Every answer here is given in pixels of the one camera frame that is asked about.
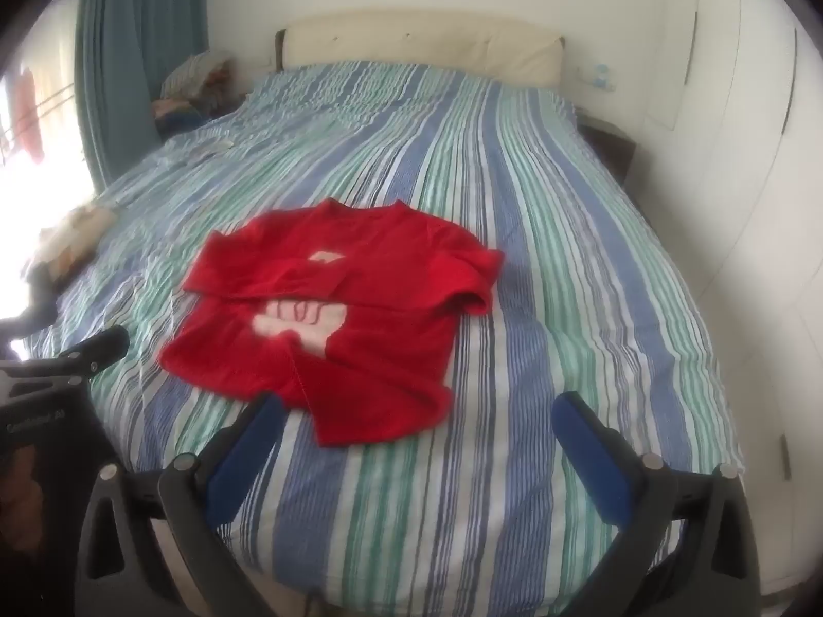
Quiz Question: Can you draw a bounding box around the wall socket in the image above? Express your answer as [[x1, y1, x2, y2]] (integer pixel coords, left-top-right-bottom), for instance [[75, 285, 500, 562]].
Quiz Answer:
[[579, 62, 616, 91]]

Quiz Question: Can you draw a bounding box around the cream folded cloth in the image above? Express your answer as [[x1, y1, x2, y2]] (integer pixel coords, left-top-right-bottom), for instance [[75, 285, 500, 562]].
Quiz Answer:
[[26, 203, 120, 284]]

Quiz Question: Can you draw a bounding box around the white wardrobe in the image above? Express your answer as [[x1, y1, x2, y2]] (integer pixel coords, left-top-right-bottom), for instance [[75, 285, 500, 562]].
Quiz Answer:
[[636, 0, 823, 528]]

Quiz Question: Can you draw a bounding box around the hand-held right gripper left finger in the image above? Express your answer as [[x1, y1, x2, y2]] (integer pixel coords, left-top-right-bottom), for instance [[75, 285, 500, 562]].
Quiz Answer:
[[77, 391, 288, 617]]

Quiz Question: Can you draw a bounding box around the red hanging garment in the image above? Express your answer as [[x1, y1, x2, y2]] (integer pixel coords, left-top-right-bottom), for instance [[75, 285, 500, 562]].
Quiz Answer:
[[14, 64, 47, 163]]

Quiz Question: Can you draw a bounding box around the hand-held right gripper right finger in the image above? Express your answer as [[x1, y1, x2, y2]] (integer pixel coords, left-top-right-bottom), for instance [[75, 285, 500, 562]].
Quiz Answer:
[[553, 389, 763, 617]]

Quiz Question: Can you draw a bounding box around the blue curtain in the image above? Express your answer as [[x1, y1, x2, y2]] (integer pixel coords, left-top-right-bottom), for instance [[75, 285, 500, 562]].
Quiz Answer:
[[75, 0, 210, 189]]

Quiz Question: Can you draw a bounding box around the striped bed sheet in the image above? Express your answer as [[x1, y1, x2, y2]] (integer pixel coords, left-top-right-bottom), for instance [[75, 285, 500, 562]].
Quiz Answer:
[[26, 60, 747, 617]]

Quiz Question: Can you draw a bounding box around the pile of clothes by curtain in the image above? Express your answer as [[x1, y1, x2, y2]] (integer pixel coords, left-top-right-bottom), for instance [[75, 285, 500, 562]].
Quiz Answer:
[[152, 51, 246, 137]]

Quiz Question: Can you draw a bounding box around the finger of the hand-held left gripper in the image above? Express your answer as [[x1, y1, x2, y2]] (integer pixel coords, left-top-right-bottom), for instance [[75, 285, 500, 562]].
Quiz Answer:
[[0, 263, 60, 338], [0, 325, 131, 388]]

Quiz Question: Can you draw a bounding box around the red shirt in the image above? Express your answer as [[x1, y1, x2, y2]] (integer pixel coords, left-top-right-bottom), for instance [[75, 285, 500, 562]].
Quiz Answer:
[[158, 199, 506, 448]]

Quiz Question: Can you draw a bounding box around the cream padded headboard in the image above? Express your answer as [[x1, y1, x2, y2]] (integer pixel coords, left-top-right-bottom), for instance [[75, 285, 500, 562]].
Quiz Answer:
[[275, 9, 567, 89]]

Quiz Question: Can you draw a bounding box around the dark nightstand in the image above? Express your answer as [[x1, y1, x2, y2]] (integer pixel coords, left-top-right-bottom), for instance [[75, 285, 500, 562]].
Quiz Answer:
[[575, 106, 637, 182]]

